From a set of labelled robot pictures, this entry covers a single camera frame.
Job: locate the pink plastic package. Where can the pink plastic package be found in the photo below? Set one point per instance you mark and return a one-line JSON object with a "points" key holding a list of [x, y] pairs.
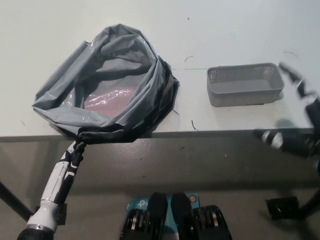
{"points": [[110, 102]]}

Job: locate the black table leg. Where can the black table leg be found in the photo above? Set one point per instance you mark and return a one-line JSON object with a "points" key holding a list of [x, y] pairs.
{"points": [[15, 200]]}

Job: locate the teal TP-Link box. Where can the teal TP-Link box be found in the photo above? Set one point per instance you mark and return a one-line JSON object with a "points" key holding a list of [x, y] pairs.
{"points": [[136, 202]]}

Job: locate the grey plastic bag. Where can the grey plastic bag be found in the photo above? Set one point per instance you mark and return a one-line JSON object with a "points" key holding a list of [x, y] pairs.
{"points": [[62, 82]]}

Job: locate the black floor foot plate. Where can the black floor foot plate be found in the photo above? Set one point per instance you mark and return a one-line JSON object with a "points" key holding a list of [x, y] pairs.
{"points": [[63, 212], [281, 208]]}

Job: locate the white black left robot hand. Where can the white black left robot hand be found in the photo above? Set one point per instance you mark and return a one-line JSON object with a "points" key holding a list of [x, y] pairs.
{"points": [[56, 180]]}

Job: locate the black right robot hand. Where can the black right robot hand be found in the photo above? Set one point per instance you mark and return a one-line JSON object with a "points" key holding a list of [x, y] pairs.
{"points": [[300, 142]]}

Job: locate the grey rectangular mesh basket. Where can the grey rectangular mesh basket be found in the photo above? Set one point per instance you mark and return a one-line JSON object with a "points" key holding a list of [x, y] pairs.
{"points": [[245, 87]]}

